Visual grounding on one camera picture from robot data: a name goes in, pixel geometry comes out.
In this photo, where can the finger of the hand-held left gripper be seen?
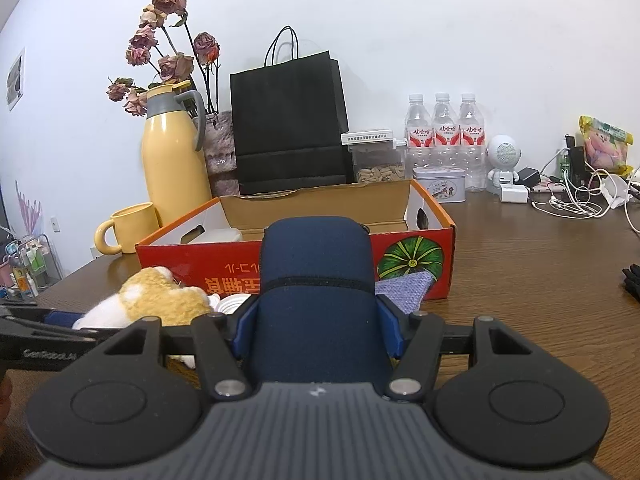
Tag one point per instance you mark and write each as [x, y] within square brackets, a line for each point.
[75, 333]
[65, 316]

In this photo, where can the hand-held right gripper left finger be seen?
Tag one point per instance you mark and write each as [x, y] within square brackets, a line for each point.
[245, 327]

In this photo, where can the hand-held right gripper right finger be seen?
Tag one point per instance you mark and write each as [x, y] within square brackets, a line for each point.
[392, 330]

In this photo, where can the large white ribbed cap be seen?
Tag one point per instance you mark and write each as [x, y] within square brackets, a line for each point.
[235, 305]

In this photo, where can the purple knit pouch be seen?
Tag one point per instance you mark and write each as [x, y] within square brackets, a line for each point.
[402, 290]

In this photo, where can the navy zip case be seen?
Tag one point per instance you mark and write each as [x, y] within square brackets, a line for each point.
[320, 320]

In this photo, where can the white yellow plush toy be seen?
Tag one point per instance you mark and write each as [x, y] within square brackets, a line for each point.
[165, 300]

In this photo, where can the white plastic bottle blue label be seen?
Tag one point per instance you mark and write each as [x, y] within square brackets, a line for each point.
[225, 236]

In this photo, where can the red cardboard box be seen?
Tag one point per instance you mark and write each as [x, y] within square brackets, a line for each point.
[165, 255]

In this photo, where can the metal rack with bottles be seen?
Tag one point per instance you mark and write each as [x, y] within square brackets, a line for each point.
[27, 270]

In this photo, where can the yellow mug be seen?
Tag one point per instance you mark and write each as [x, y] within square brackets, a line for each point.
[135, 227]

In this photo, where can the pale metal tin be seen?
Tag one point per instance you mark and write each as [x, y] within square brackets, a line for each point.
[439, 187]

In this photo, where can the clear seed container white lid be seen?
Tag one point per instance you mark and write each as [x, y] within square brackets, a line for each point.
[380, 172]

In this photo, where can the fuzzy pink grey vase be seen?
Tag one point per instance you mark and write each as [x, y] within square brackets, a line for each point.
[220, 155]

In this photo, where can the white power adapter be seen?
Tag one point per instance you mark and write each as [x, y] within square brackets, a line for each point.
[513, 194]

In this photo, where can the yellow thermos jug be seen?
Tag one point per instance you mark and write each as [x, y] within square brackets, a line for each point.
[172, 160]

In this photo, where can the clear water bottle red label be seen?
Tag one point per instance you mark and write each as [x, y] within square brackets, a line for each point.
[445, 130]
[472, 132]
[419, 130]

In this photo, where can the black power adapter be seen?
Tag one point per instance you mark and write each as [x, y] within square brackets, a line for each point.
[529, 176]

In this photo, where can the pink flat case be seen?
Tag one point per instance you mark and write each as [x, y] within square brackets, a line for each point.
[541, 188]

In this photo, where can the black paper bag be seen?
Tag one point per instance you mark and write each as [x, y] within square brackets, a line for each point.
[290, 125]

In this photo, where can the white robot-shaped speaker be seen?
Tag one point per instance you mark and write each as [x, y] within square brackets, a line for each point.
[504, 152]

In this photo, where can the small green bottle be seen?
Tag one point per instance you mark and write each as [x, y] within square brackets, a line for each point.
[563, 166]

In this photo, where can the black gloves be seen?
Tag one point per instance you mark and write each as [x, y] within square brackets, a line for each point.
[632, 285]

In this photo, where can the black upright device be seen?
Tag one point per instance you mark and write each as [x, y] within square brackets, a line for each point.
[576, 157]

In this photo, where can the dried pink roses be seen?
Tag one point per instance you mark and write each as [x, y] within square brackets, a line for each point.
[172, 65]

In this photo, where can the yellow pink snack packet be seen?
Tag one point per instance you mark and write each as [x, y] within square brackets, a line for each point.
[602, 145]

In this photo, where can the white wall outlet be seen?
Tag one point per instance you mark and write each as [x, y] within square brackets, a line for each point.
[55, 224]

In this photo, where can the purple wall decal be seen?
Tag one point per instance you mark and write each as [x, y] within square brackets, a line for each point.
[29, 210]

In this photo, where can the wall poster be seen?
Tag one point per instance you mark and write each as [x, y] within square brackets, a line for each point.
[15, 80]

